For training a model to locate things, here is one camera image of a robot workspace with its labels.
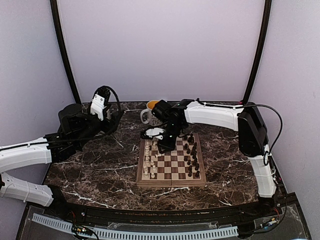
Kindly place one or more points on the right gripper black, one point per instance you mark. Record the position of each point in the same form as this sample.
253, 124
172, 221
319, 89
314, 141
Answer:
169, 146

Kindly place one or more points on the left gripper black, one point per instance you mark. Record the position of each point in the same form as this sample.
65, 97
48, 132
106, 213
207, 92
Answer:
111, 124

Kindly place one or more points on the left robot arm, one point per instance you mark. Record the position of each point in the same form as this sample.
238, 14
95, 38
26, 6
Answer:
22, 155

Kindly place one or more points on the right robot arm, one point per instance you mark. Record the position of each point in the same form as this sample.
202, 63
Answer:
246, 120

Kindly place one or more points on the wooden chess board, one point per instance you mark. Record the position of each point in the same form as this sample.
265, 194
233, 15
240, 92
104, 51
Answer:
182, 167

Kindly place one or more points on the yellow inside patterned mug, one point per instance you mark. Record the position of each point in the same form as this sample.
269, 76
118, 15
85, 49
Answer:
146, 115

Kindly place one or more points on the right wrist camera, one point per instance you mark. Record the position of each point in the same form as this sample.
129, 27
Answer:
151, 133

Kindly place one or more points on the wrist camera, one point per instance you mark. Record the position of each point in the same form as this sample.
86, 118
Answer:
151, 133
100, 105

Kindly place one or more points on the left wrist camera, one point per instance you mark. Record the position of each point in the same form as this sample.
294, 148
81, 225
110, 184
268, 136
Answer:
100, 105

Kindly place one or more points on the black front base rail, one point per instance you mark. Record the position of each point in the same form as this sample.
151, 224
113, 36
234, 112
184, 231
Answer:
235, 215

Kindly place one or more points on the white cable duct strip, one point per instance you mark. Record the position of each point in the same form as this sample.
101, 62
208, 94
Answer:
133, 232

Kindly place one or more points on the black frame post left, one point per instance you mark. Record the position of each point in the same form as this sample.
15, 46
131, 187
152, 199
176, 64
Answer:
63, 50

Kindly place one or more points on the black frame post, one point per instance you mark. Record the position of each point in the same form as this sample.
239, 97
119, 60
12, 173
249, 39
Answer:
259, 50
63, 50

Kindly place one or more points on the black frame post right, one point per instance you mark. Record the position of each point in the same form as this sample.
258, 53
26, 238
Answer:
259, 50

